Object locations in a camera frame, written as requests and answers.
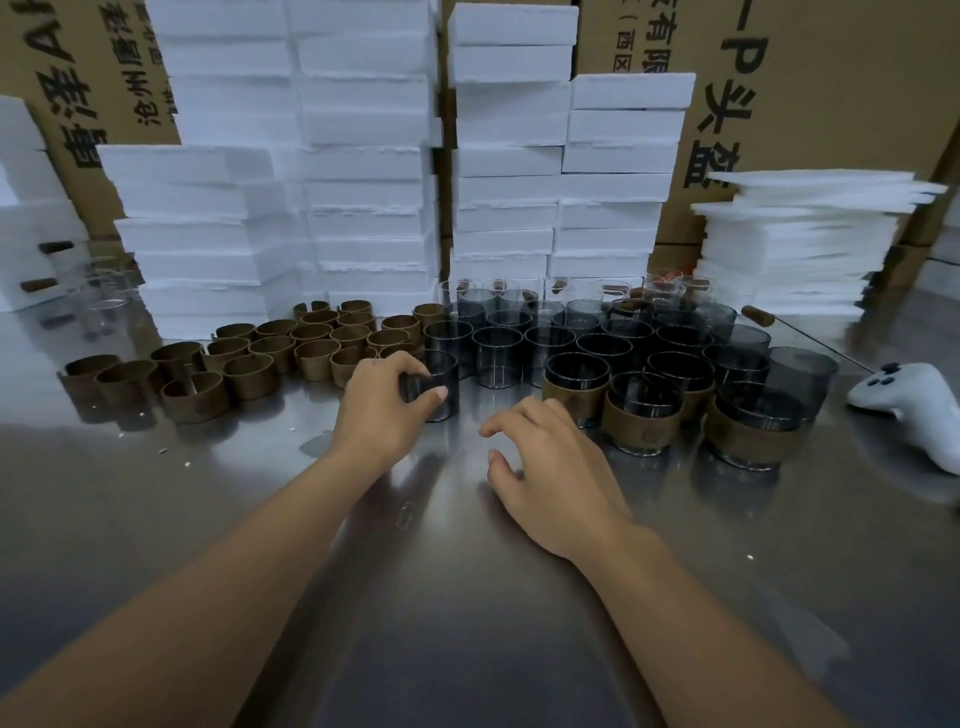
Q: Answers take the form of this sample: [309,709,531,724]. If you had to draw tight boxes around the person's left forearm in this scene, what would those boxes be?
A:
[0,449,391,728]

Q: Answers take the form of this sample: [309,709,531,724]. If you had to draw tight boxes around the bunch of clear plastic cups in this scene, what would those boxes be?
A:
[67,258,144,313]

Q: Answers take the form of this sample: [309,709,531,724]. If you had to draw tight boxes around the stack of thin foam sheets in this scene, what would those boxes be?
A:
[693,168,950,316]

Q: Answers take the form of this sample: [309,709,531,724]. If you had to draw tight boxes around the cluster of transparent plastic cups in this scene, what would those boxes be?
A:
[423,273,840,410]

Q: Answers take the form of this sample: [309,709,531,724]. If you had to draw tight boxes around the stepped stack white foam blocks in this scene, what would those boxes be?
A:
[447,3,697,283]

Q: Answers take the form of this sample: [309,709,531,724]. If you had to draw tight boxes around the person's right forearm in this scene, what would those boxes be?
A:
[577,524,849,728]

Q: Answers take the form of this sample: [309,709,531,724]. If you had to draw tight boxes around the white game controller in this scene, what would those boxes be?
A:
[847,362,960,476]

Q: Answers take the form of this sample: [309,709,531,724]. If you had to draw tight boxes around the stack of white foam blocks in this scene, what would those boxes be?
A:
[914,217,960,301]
[0,95,88,313]

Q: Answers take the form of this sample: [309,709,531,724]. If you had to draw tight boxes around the tall stack white foam blocks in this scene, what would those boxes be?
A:
[97,0,444,339]

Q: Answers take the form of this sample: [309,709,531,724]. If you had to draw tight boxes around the person's right hand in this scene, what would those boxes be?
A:
[478,395,640,565]

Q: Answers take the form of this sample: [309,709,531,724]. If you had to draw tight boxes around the person's left hand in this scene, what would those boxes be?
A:
[329,350,450,481]

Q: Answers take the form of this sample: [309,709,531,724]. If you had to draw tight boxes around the group of brown sleeve rings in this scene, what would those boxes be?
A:
[59,299,444,425]

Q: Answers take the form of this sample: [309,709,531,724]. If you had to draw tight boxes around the smoky transparent plastic cup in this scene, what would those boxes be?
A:
[646,350,718,421]
[401,348,460,424]
[704,382,805,472]
[541,352,611,430]
[602,371,685,457]

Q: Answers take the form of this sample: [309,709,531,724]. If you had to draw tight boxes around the large printed cardboard box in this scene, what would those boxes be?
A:
[577,0,960,245]

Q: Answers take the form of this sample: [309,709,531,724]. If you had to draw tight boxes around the brown-handled metal rod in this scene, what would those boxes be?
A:
[742,305,875,373]

